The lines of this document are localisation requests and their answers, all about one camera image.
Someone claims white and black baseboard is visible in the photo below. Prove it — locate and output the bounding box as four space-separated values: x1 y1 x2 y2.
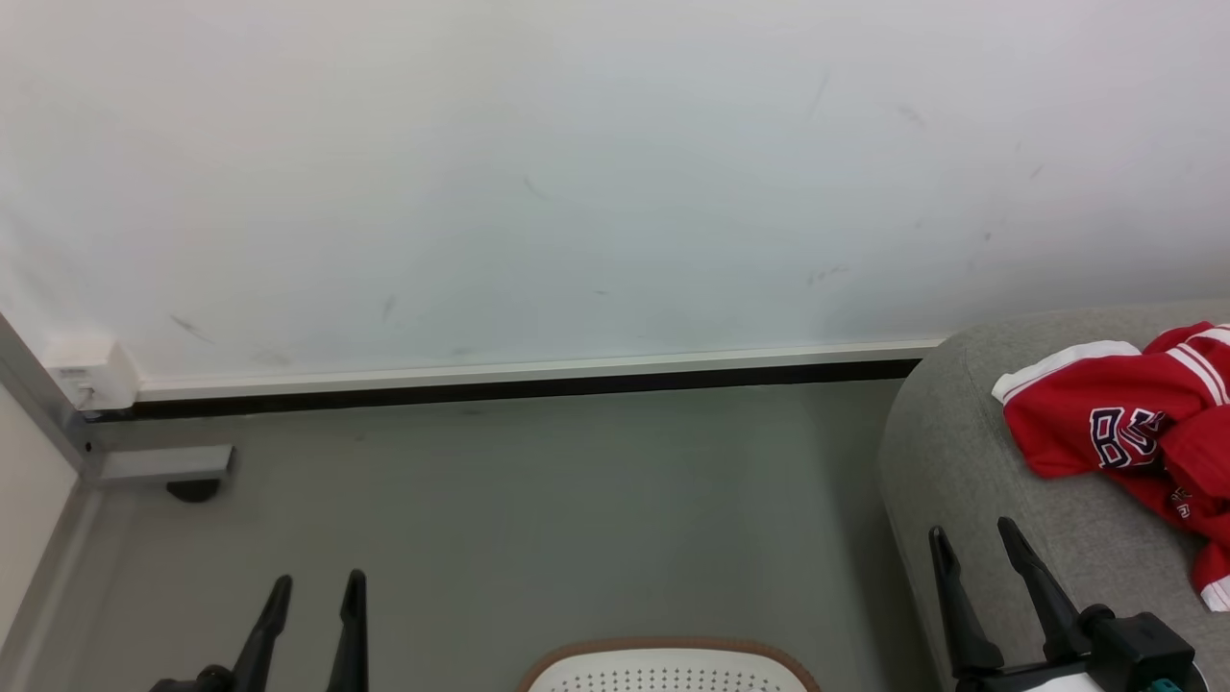
82 337 948 425

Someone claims grey fabric sofa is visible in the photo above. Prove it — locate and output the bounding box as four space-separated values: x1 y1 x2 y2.
875 300 1230 692

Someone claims beige partition panel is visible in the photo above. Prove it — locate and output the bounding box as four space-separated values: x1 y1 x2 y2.
0 383 80 655

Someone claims grey metal partition frame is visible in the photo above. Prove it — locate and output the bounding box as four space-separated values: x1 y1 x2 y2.
0 311 235 692

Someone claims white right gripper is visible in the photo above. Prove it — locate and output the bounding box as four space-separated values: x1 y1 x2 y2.
927 515 1108 692

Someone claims red basketball jersey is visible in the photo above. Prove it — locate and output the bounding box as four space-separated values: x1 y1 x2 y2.
991 321 1230 614

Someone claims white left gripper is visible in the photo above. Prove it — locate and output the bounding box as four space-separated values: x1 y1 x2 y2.
147 568 369 692

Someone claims white laundry basket brown rim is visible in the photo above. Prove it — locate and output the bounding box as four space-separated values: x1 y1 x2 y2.
515 635 822 692

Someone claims white wall box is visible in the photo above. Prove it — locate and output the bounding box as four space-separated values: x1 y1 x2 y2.
42 335 141 413

